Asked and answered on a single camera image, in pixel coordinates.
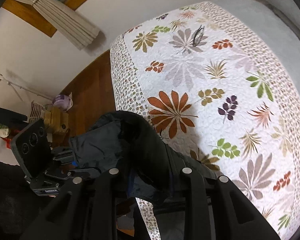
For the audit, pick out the floral quilt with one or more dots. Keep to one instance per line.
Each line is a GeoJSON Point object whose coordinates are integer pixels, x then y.
{"type": "Point", "coordinates": [215, 92]}

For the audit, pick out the wooden framed side window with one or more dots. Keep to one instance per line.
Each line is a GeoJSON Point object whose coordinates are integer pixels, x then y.
{"type": "Point", "coordinates": [27, 15]}

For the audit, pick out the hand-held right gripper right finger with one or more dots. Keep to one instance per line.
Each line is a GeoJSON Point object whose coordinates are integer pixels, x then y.
{"type": "Point", "coordinates": [192, 192]}

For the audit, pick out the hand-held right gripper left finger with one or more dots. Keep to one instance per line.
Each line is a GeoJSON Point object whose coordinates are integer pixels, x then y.
{"type": "Point", "coordinates": [110, 187]}

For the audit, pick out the beige tied curtain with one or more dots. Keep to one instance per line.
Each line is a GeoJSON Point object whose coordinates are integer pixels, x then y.
{"type": "Point", "coordinates": [65, 20]}

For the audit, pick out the small wooden stool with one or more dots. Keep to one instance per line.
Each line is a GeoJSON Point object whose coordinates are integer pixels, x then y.
{"type": "Point", "coordinates": [56, 120]}

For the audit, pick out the purple white bag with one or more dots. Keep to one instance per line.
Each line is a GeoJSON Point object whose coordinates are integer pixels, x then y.
{"type": "Point", "coordinates": [62, 102]}

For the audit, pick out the person's dark clothing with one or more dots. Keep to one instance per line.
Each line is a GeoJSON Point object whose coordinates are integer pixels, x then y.
{"type": "Point", "coordinates": [7, 200]}

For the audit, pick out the black object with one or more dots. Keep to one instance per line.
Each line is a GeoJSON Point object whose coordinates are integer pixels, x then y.
{"type": "Point", "coordinates": [5, 115]}

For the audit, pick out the striped cloth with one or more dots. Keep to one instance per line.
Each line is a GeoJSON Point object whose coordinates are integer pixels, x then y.
{"type": "Point", "coordinates": [37, 111]}

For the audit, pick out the red object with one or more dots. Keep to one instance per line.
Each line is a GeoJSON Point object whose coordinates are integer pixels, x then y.
{"type": "Point", "coordinates": [9, 140]}

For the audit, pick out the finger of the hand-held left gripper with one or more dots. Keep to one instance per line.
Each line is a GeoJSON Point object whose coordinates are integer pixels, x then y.
{"type": "Point", "coordinates": [65, 156]}
{"type": "Point", "coordinates": [65, 174]}

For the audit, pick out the white folding stand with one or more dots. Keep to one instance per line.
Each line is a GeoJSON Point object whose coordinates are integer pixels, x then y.
{"type": "Point", "coordinates": [20, 87]}

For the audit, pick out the black eyeglasses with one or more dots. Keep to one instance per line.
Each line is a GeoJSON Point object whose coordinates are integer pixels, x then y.
{"type": "Point", "coordinates": [197, 37]}

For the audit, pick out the black pants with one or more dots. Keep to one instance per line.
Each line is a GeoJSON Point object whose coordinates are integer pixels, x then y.
{"type": "Point", "coordinates": [140, 142]}

